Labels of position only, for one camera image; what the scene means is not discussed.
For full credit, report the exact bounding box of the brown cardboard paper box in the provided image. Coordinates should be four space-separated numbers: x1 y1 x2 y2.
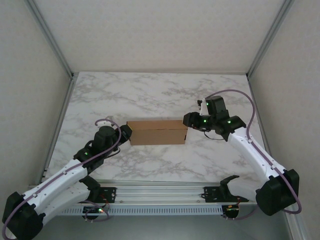
126 119 188 146

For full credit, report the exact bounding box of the black controller board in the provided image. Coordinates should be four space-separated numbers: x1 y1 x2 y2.
222 203 241 218
82 205 106 215

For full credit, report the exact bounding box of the aluminium mounting beam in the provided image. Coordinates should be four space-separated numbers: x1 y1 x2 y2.
27 178 297 207

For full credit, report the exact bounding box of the grey metal lower panel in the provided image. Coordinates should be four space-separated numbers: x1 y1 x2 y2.
32 214 295 240

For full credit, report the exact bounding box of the aluminium side rail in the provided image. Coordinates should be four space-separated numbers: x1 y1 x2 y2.
246 74 280 185
37 74 76 186

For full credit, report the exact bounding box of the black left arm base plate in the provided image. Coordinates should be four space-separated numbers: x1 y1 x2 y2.
89 186 118 204

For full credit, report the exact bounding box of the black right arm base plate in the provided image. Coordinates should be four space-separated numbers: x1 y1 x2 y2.
203 185 251 203

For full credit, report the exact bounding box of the slotted grey cable duct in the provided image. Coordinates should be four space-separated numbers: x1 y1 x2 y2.
59 206 223 216

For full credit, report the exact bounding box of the aluminium frame post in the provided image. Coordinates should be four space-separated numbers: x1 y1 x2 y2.
23 0 76 80
246 0 297 80

